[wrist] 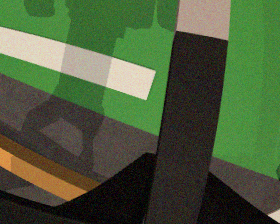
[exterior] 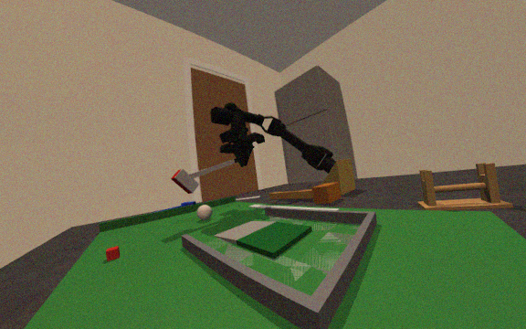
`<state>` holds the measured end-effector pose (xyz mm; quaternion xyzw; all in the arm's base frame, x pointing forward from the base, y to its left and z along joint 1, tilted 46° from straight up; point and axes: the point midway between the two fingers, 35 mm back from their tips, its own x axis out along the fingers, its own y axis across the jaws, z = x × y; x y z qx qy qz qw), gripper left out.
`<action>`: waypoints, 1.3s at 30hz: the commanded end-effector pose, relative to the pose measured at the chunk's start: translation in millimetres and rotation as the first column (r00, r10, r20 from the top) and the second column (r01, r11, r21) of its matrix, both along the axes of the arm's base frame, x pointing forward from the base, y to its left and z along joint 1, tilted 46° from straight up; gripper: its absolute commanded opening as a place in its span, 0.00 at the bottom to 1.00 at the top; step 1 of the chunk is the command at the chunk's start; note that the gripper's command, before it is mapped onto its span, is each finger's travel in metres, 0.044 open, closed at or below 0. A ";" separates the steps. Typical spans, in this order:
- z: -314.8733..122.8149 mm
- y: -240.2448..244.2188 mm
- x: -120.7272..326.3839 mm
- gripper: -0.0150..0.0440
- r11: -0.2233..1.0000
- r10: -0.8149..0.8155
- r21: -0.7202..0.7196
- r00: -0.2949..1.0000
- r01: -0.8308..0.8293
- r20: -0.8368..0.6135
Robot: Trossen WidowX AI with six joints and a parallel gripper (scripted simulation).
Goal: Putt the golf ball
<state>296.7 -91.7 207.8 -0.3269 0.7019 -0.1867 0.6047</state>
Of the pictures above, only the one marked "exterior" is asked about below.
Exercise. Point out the blue putter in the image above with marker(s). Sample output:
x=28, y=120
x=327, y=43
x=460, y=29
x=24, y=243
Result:
x=183, y=205

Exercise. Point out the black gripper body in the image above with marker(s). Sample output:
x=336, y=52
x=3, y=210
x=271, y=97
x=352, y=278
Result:
x=247, y=139

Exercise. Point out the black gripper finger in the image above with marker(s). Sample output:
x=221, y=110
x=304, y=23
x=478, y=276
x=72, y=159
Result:
x=237, y=154
x=246, y=151

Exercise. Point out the small red block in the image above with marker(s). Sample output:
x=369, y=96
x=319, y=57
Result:
x=113, y=253

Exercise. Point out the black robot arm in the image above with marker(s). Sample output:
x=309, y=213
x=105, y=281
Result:
x=313, y=154

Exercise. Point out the beige ball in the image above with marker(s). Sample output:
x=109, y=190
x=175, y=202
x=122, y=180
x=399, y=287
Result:
x=204, y=212

